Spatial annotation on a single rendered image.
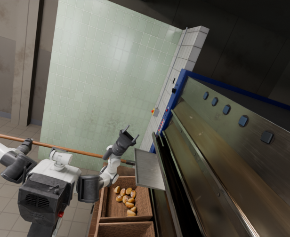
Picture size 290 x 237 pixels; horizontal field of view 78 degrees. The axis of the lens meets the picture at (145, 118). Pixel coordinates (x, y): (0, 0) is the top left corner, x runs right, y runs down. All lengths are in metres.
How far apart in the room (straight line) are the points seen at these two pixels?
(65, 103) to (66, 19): 1.14
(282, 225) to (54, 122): 2.90
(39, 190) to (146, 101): 2.06
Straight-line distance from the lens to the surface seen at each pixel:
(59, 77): 2.88
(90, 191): 1.18
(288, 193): 0.83
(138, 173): 1.71
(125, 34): 2.67
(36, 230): 1.41
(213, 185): 1.13
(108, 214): 2.12
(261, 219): 0.89
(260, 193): 0.92
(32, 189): 1.13
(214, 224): 1.12
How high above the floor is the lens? 2.21
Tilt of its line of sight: 20 degrees down
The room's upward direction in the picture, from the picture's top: 20 degrees clockwise
